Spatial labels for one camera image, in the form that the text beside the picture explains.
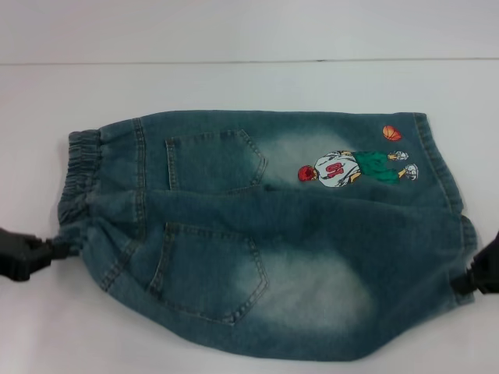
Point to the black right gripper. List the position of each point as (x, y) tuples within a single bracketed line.
[(487, 269)]

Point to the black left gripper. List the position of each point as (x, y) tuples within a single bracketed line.
[(21, 255)]

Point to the blue denim shorts with embroidery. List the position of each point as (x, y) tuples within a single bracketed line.
[(296, 241)]

